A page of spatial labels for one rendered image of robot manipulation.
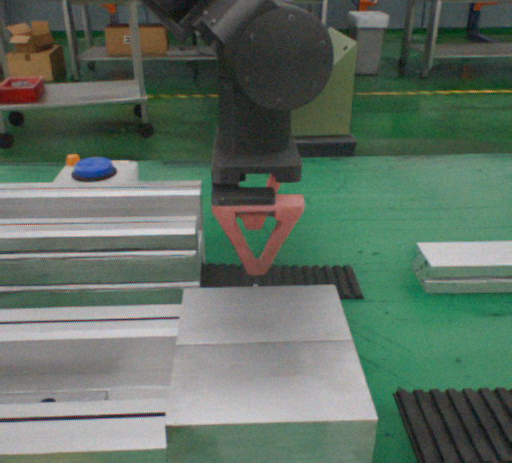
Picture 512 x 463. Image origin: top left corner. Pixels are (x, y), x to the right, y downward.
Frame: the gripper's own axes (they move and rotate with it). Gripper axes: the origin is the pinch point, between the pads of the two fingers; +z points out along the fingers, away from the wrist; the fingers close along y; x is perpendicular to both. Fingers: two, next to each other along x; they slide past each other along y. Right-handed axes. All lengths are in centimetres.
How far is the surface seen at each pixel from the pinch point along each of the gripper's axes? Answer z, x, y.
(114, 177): -1.4, -14.5, -11.9
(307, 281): 4.1, 4.8, 0.3
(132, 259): -1.5, -9.7, 5.0
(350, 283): 4.2, 8.7, 0.6
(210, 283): 3.6, -4.0, 1.0
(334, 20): 64, 144, -755
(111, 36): 46, -117, -471
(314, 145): 5.6, 11.4, -41.4
